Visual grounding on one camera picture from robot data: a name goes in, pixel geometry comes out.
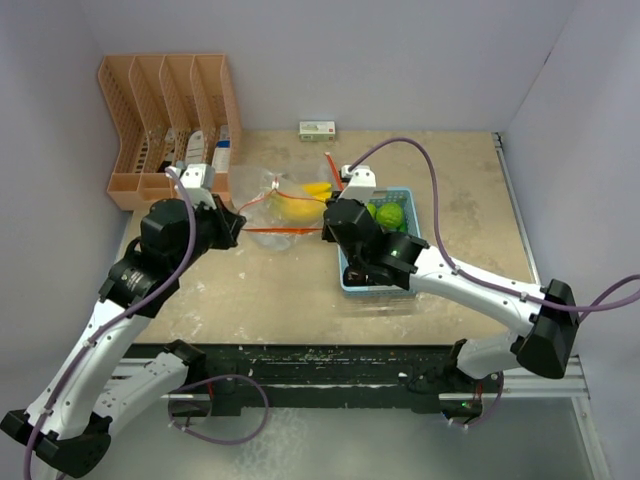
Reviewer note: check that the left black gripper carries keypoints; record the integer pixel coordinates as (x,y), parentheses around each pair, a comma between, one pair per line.
(226,222)

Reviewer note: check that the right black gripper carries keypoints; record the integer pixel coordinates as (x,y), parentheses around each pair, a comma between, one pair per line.
(328,233)

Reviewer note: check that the green cabbage toy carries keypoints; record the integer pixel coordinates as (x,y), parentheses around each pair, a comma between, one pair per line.
(390,215)

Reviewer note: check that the yellow banana bunch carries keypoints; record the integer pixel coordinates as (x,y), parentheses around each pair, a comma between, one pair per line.
(301,204)

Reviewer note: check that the clear zip bag orange zipper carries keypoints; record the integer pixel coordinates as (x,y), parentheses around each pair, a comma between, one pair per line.
(252,186)

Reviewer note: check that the green apple toy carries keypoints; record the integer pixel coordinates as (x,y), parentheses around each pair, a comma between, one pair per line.
(372,209)

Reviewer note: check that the dark brown mangosteen toy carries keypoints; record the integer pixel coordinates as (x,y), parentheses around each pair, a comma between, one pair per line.
(354,278)

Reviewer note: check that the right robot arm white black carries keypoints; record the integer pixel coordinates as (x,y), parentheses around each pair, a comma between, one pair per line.
(541,321)

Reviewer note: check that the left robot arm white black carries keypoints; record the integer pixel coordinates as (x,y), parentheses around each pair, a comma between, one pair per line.
(70,426)

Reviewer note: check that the light blue plastic basket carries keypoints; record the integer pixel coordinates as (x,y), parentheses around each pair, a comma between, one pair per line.
(404,198)

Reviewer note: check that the white bottle in organizer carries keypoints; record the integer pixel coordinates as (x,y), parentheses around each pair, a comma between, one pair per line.
(195,148)

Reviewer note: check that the white blue item in organizer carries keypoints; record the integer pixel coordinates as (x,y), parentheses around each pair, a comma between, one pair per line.
(221,158)

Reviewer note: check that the small white green box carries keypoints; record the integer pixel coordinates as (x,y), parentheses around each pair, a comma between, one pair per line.
(317,131)

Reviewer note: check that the orange desk file organizer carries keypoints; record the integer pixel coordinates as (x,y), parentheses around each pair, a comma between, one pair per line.
(156,101)

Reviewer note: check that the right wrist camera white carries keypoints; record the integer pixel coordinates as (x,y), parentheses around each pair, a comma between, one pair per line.
(359,183)

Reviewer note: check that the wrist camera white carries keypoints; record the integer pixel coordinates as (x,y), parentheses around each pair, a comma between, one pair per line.
(359,183)
(193,176)

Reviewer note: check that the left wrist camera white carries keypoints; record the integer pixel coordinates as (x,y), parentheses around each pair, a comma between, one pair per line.
(193,176)

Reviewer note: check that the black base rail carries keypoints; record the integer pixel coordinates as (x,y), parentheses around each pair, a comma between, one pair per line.
(419,378)

